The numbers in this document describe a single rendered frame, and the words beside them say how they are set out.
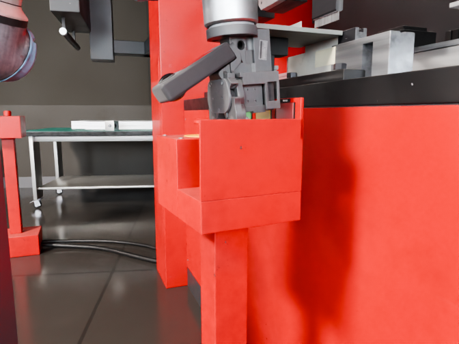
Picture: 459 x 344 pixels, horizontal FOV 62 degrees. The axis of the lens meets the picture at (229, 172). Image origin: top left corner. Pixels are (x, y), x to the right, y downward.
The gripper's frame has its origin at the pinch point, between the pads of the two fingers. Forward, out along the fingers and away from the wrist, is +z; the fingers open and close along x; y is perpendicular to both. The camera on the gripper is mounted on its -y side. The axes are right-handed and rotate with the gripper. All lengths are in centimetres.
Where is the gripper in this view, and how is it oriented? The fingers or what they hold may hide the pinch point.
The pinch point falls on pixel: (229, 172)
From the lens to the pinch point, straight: 55.9
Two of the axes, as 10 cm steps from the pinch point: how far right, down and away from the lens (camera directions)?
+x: -4.4, -1.3, 8.9
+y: 8.9, -1.5, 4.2
